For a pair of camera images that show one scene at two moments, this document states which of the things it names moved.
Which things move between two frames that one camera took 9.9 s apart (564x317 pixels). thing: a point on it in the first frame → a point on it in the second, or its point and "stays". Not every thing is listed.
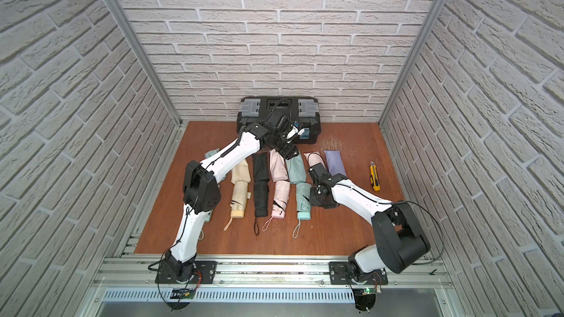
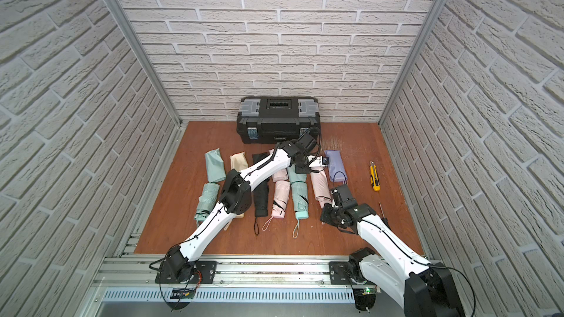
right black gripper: x=314 y=202 → x=324 y=216
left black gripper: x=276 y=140 → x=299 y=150
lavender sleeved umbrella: x=335 y=164 stays
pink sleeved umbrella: x=281 y=196 stays
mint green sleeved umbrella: x=303 y=193 stays
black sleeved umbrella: x=261 y=201 stays
